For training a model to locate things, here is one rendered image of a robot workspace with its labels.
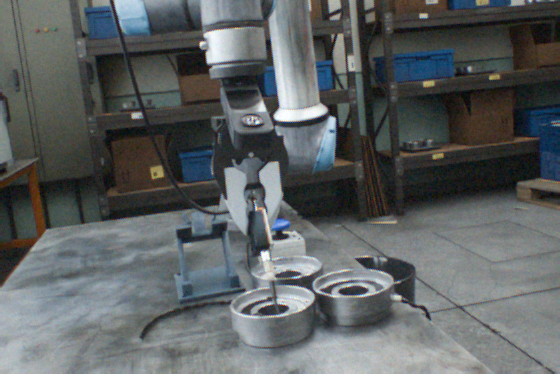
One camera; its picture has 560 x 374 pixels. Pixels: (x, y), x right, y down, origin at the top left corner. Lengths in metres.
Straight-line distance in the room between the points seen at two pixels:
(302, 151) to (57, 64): 3.46
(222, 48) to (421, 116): 4.57
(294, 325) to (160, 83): 4.12
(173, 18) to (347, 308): 0.45
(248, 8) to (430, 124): 4.61
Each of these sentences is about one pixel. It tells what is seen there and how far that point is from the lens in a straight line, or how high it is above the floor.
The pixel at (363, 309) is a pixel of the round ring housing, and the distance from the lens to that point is 0.75.
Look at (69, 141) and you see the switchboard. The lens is 4.56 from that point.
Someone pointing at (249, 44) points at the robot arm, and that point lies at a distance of 0.73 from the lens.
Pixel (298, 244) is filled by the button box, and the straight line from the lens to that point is 0.99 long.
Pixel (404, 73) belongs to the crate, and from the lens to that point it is 4.65.
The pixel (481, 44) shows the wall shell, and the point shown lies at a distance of 5.53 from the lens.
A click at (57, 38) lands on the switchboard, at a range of 4.57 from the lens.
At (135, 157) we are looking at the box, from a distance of 4.24.
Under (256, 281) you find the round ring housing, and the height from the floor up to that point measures 0.83.
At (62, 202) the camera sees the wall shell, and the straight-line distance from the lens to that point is 4.87.
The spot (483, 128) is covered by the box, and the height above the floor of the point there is 0.58.
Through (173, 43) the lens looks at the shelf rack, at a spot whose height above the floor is 1.43.
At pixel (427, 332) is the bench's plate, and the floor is 0.80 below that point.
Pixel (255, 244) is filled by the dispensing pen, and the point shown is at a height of 0.92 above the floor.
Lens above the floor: 1.11
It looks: 8 degrees down
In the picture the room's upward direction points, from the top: 6 degrees counter-clockwise
